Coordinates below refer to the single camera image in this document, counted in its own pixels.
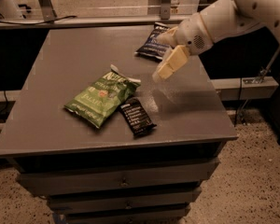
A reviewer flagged grey drawer cabinet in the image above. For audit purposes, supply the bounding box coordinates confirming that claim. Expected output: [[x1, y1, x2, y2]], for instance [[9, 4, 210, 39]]
[[0, 26, 236, 224]]

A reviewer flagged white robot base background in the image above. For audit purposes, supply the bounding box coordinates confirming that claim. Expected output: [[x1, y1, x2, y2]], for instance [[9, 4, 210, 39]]
[[0, 0, 23, 20]]

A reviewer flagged black rxbar chocolate bar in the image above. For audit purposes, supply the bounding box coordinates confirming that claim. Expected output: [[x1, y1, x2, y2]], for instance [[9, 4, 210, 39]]
[[119, 97, 156, 136]]

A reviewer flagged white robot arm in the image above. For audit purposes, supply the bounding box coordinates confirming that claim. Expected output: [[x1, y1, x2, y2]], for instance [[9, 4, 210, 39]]
[[152, 0, 280, 82]]

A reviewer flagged metal bracket post centre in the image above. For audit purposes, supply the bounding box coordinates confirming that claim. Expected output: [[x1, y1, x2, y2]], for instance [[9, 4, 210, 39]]
[[160, 0, 171, 20]]

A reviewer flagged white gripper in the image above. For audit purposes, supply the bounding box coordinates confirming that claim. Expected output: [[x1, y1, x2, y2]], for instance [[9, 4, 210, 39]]
[[152, 13, 214, 82]]

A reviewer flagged black cable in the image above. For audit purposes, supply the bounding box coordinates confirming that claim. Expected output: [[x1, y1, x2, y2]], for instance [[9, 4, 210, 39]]
[[0, 14, 78, 25]]

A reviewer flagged metal bracket post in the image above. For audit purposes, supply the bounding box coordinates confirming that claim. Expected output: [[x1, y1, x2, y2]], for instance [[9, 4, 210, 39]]
[[160, 0, 171, 20], [38, 0, 57, 22]]

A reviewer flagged grey metal rail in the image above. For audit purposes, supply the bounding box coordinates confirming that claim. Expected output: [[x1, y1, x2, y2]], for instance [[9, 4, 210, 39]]
[[0, 15, 189, 30]]

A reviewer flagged blue salt vinegar chip bag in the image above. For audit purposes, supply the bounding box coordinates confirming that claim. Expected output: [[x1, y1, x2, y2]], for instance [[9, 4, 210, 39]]
[[134, 22, 170, 61]]

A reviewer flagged green jalapeno chip bag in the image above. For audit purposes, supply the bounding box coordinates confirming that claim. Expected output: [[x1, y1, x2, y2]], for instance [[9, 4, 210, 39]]
[[64, 64, 141, 129]]

